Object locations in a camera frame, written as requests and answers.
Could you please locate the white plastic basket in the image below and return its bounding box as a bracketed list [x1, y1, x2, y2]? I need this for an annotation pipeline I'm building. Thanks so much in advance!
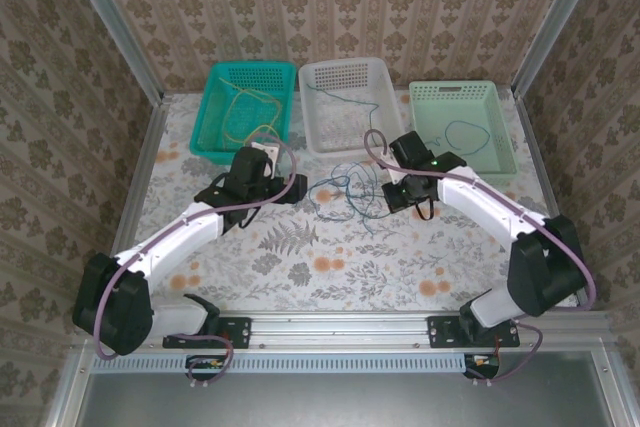
[298, 57, 407, 157]

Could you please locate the grey slotted cable duct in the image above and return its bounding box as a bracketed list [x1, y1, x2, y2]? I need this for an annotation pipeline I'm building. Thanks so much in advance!
[92, 352, 466, 374]

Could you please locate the teal plastic basket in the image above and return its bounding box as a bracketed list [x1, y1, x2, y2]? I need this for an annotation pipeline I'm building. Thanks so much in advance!
[189, 61, 297, 167]

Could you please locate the floral table cover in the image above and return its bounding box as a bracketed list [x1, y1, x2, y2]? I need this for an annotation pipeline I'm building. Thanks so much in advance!
[134, 89, 581, 313]

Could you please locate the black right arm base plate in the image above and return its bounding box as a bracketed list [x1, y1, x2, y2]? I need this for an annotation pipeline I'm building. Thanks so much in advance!
[428, 315, 521, 350]

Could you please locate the aluminium frame post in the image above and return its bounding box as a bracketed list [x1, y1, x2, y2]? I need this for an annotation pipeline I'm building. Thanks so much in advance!
[512, 0, 610, 98]
[58, 0, 166, 104]

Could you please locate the yellow cable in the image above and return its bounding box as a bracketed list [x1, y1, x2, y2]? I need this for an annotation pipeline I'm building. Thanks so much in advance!
[243, 121, 282, 147]
[222, 77, 284, 148]

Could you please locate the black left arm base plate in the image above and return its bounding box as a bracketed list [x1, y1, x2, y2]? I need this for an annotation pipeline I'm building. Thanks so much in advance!
[163, 316, 251, 350]

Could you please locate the aluminium table side rail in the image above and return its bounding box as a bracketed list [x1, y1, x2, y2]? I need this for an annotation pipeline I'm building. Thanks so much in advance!
[514, 94, 592, 309]
[94, 96, 172, 313]

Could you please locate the mint green plastic basket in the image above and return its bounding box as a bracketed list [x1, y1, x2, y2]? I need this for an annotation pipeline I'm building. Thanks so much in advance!
[408, 80, 520, 188]

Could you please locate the aluminium mounting rail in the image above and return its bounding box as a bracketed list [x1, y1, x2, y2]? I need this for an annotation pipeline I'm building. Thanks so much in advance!
[74, 310, 615, 354]

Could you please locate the grey metal front panel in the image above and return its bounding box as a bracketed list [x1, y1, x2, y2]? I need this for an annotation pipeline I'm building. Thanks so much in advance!
[42, 350, 640, 427]

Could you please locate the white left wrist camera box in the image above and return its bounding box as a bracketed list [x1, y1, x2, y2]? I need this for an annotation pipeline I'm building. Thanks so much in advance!
[249, 140, 280, 174]

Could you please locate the black connector board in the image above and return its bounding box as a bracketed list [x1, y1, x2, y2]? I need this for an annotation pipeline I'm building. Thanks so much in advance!
[462, 352, 501, 380]
[184, 354, 225, 381]

